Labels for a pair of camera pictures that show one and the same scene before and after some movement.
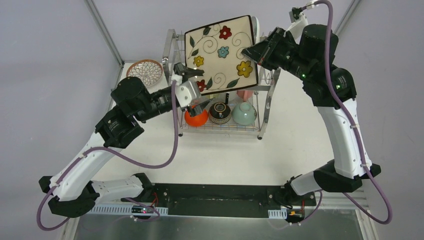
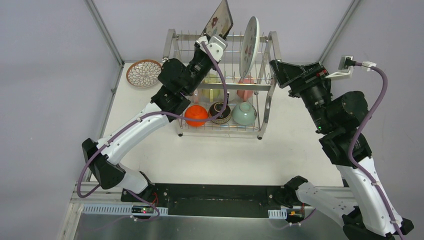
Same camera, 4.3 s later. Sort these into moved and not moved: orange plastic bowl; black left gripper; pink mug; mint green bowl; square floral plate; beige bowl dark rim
Moved: square floral plate; black left gripper
Not moved: beige bowl dark rim; orange plastic bowl; mint green bowl; pink mug
